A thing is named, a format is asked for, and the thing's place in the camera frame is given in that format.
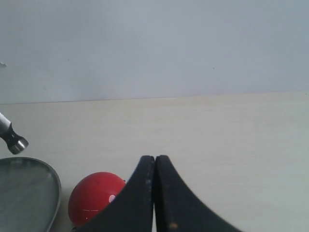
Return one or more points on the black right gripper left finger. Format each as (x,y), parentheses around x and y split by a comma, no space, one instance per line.
(132,209)

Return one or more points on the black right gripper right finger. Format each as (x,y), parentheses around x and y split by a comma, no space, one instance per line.
(177,208)

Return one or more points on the black yellow handled tool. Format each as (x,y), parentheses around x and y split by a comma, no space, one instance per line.
(15,143)

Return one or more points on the red dome push button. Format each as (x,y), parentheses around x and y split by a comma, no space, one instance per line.
(93,194)

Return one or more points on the round silver metal plate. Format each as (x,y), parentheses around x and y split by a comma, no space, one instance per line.
(30,195)

